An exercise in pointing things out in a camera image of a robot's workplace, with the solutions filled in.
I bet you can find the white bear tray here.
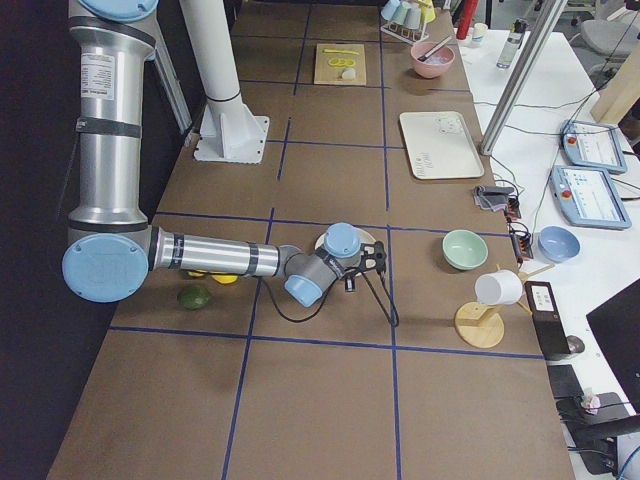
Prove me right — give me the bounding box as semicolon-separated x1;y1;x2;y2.
399;111;484;180

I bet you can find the teach pendant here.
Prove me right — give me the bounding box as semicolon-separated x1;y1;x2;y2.
561;120;627;175
549;165;632;230

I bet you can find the blue bowl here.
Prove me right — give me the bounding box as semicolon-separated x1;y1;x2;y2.
537;226;581;263

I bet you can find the grey cup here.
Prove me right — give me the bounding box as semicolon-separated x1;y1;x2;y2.
403;4;422;30

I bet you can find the teach pendant far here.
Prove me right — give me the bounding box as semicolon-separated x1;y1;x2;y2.
561;120;627;175

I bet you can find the pink bowl with ice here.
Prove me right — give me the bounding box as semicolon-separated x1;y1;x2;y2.
410;41;456;79

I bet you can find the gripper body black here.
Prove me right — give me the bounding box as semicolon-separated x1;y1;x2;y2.
345;241;387;279

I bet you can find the yellow lemon lower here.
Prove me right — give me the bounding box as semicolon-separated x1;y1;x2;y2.
211;273;238;285

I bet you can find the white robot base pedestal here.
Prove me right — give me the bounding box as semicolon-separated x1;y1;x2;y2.
180;0;270;164

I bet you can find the bamboo cutting board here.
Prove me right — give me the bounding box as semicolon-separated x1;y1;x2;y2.
313;43;367;86

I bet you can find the teach pendant near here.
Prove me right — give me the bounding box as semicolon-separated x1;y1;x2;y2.
549;165;632;230

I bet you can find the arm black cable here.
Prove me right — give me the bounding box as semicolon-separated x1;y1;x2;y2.
262;264;401;328

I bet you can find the steel muddler black tip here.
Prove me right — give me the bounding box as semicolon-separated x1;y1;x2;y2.
417;35;452;62

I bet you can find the grey folded cloth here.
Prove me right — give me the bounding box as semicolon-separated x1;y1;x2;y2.
473;185;519;212

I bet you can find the white steamed bun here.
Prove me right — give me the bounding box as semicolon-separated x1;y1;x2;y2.
340;68;357;81

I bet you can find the aluminium frame post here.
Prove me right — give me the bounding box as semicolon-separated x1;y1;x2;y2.
479;0;568;156

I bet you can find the white mug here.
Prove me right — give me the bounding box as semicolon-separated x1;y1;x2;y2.
474;270;523;305

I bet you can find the yellow plastic knife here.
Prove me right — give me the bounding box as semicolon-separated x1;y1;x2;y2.
322;48;360;55

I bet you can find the light blue cup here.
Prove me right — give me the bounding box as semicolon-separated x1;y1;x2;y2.
381;0;401;21

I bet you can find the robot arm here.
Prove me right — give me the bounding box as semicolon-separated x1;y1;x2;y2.
62;1;386;307

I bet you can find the yellow cup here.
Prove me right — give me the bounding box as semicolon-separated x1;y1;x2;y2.
418;0;436;25

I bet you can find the black label stand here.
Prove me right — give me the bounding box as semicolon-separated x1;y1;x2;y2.
524;280;570;361

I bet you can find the cream round plate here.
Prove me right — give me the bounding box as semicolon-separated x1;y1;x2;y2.
314;227;376;248

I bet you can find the paper cup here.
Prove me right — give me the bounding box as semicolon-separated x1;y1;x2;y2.
471;22;488;47

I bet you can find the mint green bowl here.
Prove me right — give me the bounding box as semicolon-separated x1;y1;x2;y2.
442;229;489;271

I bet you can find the wooden mug tree stand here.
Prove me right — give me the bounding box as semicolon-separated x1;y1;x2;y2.
454;265;553;349

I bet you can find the green lime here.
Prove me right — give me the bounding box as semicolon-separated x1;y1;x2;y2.
177;284;211;310

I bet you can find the red bottle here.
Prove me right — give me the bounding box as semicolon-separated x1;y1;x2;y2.
456;0;479;40

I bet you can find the clear water bottle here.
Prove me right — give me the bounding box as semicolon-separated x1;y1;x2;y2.
496;18;528;69

